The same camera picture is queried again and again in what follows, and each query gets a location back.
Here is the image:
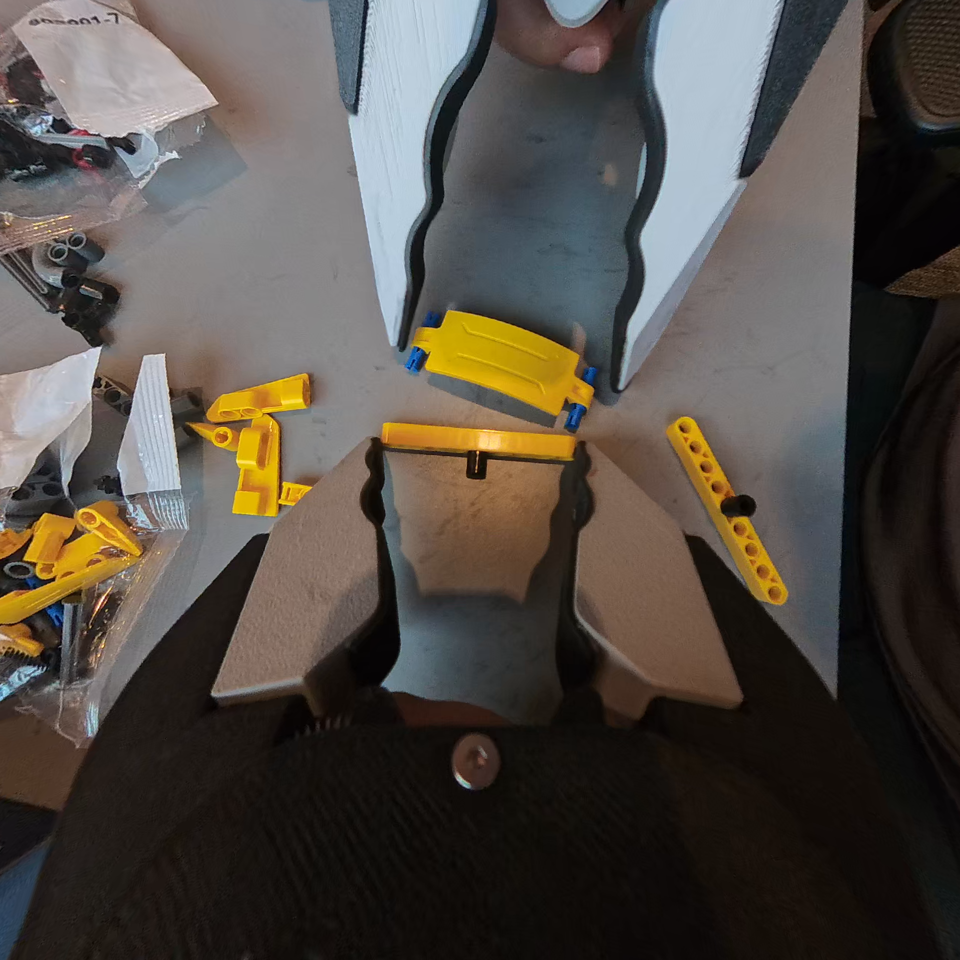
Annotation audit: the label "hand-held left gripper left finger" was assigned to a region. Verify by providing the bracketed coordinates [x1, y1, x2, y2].
[210, 435, 406, 709]

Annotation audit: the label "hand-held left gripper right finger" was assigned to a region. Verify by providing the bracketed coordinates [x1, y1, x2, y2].
[558, 440, 747, 718]

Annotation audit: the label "plastic bag of black parts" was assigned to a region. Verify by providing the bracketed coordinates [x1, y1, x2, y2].
[0, 0, 219, 249]

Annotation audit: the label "person's right hand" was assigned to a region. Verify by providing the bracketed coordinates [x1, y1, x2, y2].
[495, 0, 654, 76]

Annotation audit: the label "plastic bag of yellow parts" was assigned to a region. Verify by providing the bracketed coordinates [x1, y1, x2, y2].
[0, 348, 193, 748]

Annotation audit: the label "grey desk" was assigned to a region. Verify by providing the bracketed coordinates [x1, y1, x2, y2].
[0, 0, 871, 811]

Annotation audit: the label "long yellow nine-hole beam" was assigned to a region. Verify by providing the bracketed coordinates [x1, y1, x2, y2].
[666, 416, 790, 607]

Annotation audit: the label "yellow curved panel blue pins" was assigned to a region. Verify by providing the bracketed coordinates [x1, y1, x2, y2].
[399, 309, 601, 435]

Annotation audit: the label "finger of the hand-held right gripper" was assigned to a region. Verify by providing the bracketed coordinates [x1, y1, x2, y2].
[345, 0, 499, 349]
[608, 0, 789, 394]

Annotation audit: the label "black mesh chair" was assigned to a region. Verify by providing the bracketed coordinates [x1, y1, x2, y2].
[863, 0, 960, 294]

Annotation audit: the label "yellow angled beam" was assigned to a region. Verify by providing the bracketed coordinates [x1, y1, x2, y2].
[204, 374, 313, 424]

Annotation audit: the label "loose black connector parts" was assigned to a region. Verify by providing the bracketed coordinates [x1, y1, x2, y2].
[0, 233, 121, 346]

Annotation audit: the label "yellow beam black pin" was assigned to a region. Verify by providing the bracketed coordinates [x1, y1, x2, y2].
[380, 422, 580, 478]

